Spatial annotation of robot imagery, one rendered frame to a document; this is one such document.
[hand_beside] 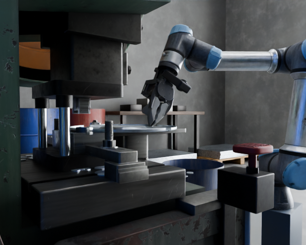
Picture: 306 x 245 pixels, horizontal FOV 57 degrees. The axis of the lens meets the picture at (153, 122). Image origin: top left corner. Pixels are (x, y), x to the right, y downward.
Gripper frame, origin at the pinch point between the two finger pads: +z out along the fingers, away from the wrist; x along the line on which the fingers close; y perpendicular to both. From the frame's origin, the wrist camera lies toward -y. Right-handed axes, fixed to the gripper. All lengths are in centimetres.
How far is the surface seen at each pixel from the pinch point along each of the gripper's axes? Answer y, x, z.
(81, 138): -11.1, 25.2, 14.7
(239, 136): 270, -421, -148
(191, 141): 312, -336, -101
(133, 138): -9.2, 11.0, 9.3
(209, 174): 44, -87, -3
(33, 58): 29.3, 33.7, -7.6
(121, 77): -11.5, 21.9, -2.4
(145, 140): -9.3, 7.3, 8.3
